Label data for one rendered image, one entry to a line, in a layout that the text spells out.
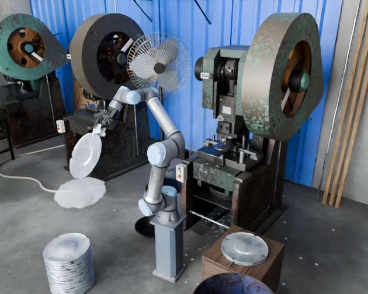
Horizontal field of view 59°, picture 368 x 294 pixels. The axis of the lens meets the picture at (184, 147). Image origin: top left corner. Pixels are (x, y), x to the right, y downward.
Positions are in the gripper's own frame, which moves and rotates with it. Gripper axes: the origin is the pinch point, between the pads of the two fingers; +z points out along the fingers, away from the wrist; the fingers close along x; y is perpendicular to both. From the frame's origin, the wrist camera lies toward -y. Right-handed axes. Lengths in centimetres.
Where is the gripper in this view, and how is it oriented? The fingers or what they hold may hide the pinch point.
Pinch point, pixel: (94, 136)
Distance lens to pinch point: 203.0
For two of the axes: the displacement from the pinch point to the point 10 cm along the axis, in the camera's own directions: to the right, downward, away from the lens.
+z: -4.7, 8.5, -2.2
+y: 7.4, 2.5, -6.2
